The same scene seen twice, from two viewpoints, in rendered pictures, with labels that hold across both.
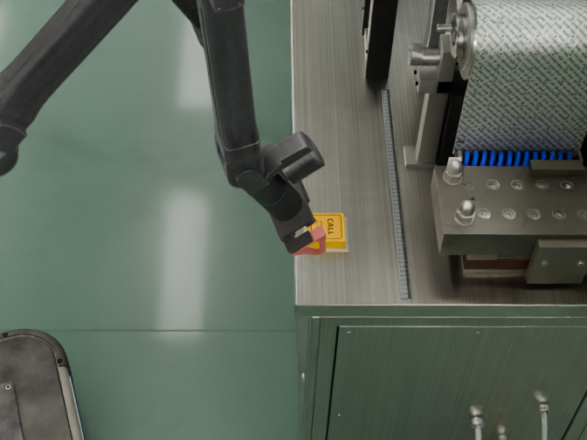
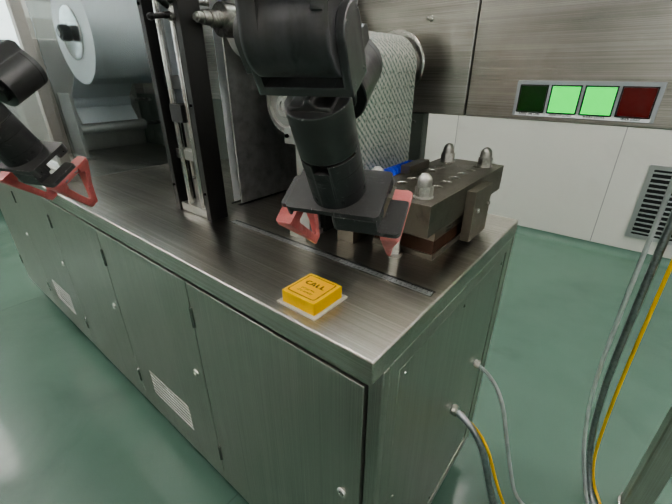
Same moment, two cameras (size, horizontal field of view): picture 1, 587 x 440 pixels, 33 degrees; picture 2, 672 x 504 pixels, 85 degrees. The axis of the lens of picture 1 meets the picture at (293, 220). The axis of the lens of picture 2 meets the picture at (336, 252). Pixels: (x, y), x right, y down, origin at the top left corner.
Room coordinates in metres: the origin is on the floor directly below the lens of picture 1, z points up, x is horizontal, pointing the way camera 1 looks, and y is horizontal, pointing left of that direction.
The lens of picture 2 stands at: (0.78, 0.30, 1.24)
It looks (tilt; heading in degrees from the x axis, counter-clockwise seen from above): 26 degrees down; 311
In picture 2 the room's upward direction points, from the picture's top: straight up
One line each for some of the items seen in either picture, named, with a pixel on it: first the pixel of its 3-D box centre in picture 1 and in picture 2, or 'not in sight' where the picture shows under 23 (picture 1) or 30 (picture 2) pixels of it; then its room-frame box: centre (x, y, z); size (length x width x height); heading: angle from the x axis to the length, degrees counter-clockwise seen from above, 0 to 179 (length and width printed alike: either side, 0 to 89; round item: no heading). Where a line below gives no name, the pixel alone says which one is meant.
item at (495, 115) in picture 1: (525, 118); (383, 134); (1.26, -0.41, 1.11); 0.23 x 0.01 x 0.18; 92
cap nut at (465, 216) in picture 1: (466, 210); (424, 185); (1.09, -0.30, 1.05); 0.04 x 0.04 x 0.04
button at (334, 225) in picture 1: (326, 230); (312, 293); (1.14, -0.06, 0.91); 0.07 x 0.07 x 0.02; 2
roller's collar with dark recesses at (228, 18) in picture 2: not in sight; (231, 20); (1.56, -0.26, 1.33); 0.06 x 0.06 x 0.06; 2
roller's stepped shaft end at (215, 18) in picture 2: not in sight; (207, 18); (1.56, -0.20, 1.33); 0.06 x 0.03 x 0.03; 92
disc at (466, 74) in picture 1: (466, 36); not in sight; (1.31, -0.29, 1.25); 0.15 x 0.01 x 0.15; 2
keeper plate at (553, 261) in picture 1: (560, 263); (477, 211); (1.05, -0.48, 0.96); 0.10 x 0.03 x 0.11; 92
